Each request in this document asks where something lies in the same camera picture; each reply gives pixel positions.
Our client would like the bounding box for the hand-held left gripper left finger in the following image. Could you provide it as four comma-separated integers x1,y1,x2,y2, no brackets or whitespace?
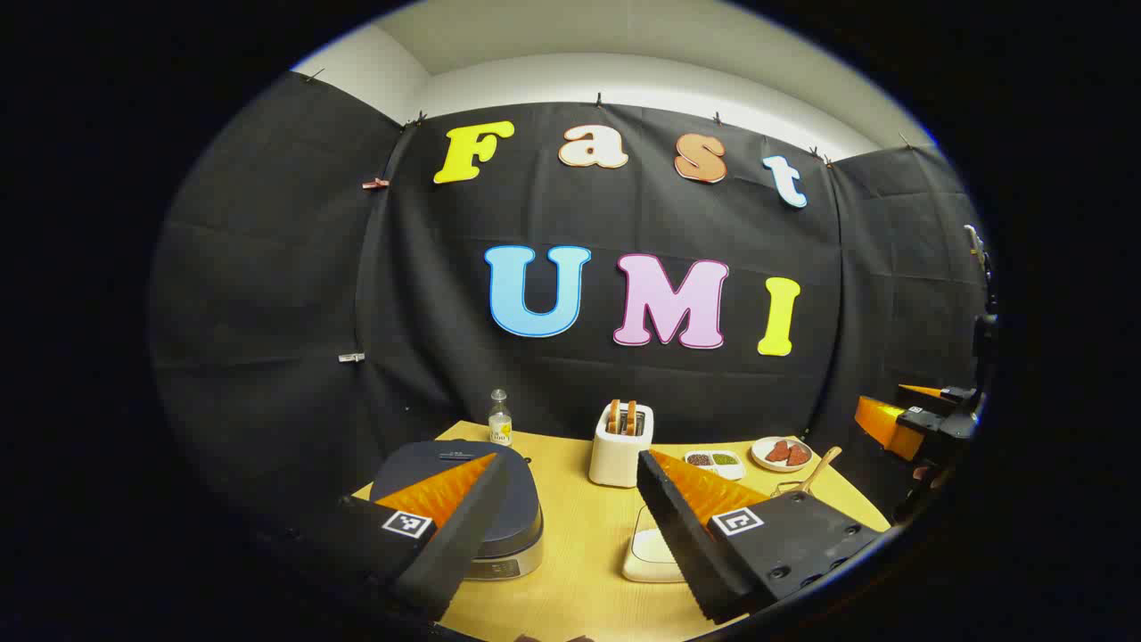
294,450,513,623

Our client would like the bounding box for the white toaster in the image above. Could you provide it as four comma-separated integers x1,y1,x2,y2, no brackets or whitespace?
588,403,655,489

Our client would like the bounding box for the dark grey rice cooker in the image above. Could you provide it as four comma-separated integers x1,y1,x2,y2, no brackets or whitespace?
369,439,546,582

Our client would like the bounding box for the white divided dish of beans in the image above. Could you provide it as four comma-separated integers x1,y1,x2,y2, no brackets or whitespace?
684,449,746,481

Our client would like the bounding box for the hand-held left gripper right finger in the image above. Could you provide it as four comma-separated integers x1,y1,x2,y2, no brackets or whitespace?
636,449,885,625

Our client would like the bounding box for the white round plate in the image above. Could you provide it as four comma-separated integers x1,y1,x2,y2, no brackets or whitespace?
751,436,814,473

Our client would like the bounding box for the black backdrop cloth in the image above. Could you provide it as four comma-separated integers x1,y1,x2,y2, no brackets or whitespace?
150,71,995,527

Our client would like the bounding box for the wooden spoon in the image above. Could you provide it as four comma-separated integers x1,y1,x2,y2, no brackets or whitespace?
798,446,843,494

